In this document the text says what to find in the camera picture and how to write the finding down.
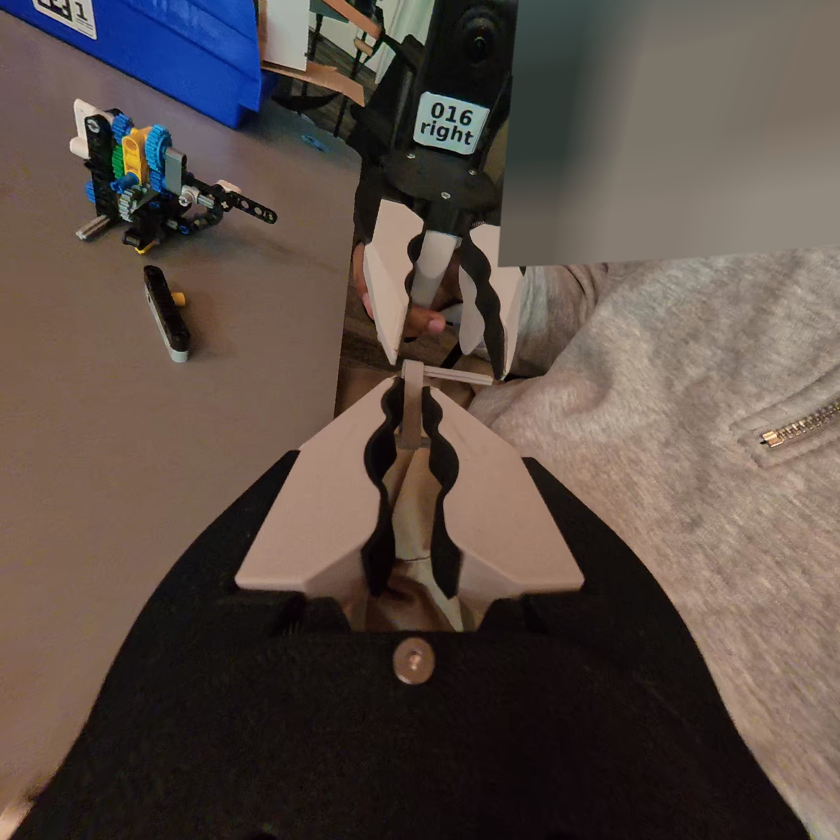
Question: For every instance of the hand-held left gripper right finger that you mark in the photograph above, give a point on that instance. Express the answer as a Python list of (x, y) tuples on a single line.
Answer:
[(512, 518)]

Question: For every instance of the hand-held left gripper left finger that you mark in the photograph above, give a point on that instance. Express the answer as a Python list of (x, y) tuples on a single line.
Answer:
[(308, 512)]

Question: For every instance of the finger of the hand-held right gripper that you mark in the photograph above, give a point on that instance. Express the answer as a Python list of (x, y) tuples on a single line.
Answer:
[(508, 295), (387, 275)]

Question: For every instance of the grey lego axle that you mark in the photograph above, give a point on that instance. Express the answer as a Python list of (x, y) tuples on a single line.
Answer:
[(459, 376)]

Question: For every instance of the grey lego beam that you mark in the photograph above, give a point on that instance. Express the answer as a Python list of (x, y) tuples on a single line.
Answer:
[(413, 407)]

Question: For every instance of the person's right forearm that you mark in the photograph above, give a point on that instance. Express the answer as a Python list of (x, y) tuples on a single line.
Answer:
[(558, 315)]

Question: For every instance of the black lego beam with pin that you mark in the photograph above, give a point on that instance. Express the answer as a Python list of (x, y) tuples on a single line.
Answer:
[(164, 308)]

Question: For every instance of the colourful lego gear model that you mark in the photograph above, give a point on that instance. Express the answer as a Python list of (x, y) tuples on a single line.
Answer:
[(141, 177)]

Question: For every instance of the beige trousers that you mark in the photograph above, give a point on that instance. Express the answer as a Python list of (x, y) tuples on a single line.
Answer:
[(413, 512)]

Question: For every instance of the blue plastic bin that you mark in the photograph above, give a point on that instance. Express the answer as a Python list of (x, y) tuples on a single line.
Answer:
[(164, 52)]

